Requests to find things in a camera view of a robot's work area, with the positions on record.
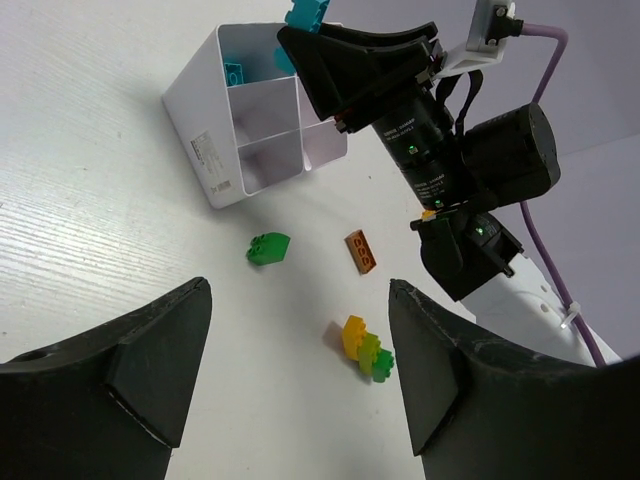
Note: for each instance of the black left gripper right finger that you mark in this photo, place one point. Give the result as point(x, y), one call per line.
point(481, 407)

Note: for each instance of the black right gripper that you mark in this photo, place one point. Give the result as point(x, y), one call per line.
point(386, 81)

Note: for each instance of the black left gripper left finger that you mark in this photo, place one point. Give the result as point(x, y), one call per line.
point(111, 402)

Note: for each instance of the cyan lego brick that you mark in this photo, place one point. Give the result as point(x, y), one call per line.
point(306, 15)

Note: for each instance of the light green lego brick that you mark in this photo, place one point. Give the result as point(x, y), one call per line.
point(368, 353)

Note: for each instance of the yellow lego brick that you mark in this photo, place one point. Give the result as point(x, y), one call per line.
point(353, 334)

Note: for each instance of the brown lego tile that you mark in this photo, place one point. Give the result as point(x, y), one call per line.
point(361, 252)

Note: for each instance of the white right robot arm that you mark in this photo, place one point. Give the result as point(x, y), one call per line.
point(479, 263)

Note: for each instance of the blue lego in container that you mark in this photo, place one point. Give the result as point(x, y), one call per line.
point(234, 74)

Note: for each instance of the white four-compartment container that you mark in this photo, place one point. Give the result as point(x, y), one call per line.
point(245, 139)

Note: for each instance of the yellow orange lego piece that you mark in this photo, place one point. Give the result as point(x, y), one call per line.
point(427, 215)

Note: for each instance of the dark green lego piece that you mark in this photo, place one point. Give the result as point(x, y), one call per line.
point(268, 248)

